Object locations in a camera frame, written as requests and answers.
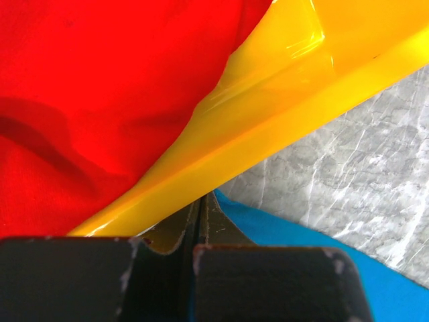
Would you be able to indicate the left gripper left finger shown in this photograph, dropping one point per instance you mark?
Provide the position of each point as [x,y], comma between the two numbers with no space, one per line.
[144,278]

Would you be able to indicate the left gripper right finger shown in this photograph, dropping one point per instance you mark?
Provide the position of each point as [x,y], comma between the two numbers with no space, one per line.
[237,280]

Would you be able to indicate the blue t shirt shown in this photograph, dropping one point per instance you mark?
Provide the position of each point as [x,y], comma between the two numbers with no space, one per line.
[390,295]

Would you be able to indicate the red t shirt in tray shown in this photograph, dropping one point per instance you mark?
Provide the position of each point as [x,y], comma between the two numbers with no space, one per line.
[94,92]

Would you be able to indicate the yellow plastic tray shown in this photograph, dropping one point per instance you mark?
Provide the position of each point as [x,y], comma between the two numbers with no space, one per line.
[305,63]

